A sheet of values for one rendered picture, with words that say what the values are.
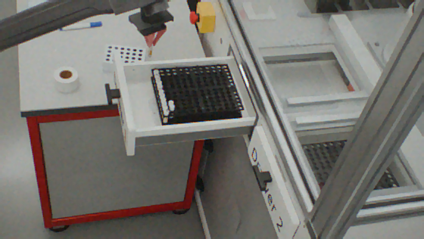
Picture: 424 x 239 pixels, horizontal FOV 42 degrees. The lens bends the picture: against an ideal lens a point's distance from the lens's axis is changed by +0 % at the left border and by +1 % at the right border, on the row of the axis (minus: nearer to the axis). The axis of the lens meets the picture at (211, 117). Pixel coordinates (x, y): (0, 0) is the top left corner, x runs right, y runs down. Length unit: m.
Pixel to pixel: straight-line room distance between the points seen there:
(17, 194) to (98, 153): 0.63
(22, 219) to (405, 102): 1.74
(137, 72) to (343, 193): 0.75
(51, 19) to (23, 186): 1.54
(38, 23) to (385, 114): 0.57
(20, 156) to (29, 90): 0.84
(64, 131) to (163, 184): 0.49
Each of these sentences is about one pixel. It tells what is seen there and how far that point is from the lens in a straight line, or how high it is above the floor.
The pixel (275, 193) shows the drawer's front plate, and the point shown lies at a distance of 1.33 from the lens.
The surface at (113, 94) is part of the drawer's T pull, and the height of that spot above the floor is 0.91.
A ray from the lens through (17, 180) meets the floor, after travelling 2.42.
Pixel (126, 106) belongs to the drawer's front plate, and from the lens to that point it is 1.40.
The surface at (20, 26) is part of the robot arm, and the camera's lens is 0.96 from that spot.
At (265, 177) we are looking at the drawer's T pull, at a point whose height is 0.91.
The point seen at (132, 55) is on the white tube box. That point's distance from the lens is 1.73.
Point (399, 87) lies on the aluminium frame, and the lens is 0.87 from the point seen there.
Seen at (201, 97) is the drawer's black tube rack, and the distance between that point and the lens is 1.48.
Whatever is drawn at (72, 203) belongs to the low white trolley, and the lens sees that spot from 2.07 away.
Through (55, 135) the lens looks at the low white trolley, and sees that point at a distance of 1.75.
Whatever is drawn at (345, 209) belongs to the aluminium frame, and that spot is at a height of 1.12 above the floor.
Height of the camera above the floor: 1.96
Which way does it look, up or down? 48 degrees down
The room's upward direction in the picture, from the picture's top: 12 degrees clockwise
